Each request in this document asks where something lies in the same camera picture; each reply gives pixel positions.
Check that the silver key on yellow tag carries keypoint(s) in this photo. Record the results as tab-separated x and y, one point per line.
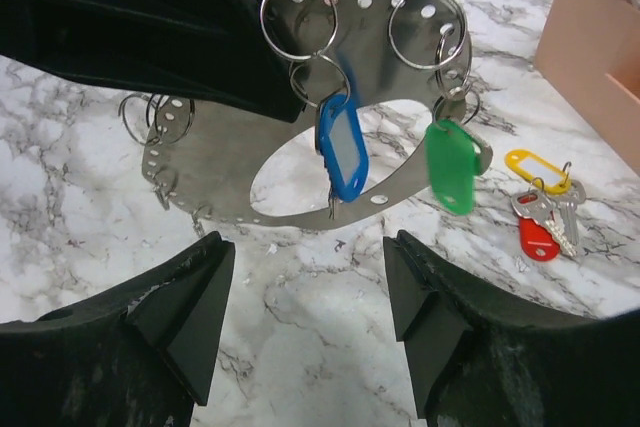
567	204

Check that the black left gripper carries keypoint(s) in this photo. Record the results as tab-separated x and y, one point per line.
205	49

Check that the red key tag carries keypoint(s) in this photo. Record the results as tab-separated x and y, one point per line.
536	243

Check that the yellow key tag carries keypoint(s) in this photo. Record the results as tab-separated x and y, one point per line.
538	171

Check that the peach plastic file organizer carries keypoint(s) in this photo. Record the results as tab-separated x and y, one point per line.
589	52

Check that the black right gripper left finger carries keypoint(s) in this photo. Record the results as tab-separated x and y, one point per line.
141	353

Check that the blue key tag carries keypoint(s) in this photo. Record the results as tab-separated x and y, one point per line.
340	142

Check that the silver key on red tag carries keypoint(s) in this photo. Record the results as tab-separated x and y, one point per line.
536	207

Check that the green key tag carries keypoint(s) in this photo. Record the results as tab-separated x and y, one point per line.
455	156

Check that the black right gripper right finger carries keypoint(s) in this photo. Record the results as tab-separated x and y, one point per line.
481	356

